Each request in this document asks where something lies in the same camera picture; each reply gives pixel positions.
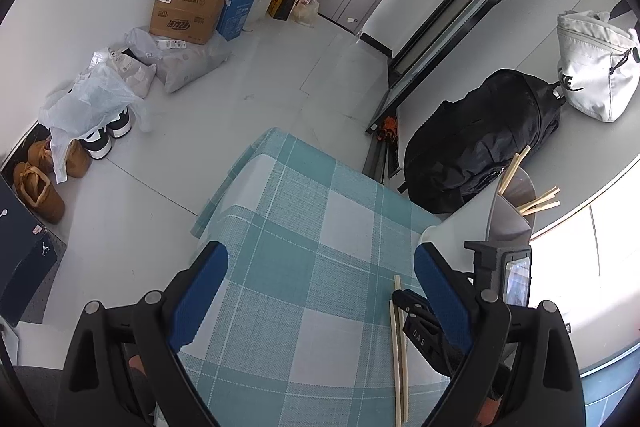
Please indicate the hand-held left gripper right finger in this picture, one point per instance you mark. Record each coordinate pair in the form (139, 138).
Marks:
(442, 297)

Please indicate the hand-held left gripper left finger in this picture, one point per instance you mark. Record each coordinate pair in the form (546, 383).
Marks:
(197, 297)

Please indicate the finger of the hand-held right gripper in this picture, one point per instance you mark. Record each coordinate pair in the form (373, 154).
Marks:
(419, 327)

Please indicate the white grey utensil holder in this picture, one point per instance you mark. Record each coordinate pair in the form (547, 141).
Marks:
(460, 227)

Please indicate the teal checked tablecloth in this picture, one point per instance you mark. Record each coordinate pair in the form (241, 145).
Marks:
(300, 257)

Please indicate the gold framed window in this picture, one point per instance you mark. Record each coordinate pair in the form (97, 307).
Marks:
(600, 282)

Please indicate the black backpack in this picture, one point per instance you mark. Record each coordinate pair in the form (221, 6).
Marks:
(480, 137)

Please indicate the orange black tool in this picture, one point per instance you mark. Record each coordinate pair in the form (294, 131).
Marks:
(387, 129)

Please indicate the dark blue shoe box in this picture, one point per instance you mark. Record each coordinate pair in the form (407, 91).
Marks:
(25, 267)

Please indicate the black white sneaker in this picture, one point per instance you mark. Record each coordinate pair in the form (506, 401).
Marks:
(96, 146)
(120, 124)

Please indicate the brown shoe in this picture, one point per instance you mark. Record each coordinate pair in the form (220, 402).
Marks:
(37, 194)
(75, 159)

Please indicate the translucent white plastic bag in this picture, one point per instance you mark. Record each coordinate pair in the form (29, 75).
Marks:
(90, 107)

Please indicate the white sling bag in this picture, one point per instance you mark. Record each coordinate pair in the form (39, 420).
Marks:
(595, 67)

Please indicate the grey plastic mailing bag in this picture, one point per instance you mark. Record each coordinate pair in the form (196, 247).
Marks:
(190, 64)

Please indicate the white plastic parcel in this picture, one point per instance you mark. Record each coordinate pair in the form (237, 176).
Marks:
(125, 74)

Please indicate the black framed glass door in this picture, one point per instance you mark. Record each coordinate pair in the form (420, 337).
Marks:
(450, 22)

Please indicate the brown cardboard box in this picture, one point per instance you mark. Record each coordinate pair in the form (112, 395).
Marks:
(190, 14)

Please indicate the blue cardboard box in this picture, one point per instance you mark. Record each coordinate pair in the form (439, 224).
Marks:
(237, 9)

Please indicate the beige cloth bag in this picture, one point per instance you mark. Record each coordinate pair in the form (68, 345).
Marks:
(262, 2)

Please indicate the beige plastic bag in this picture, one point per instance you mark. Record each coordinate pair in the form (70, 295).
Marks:
(305, 11)

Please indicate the yellow and black bag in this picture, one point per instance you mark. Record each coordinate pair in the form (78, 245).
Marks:
(284, 3)

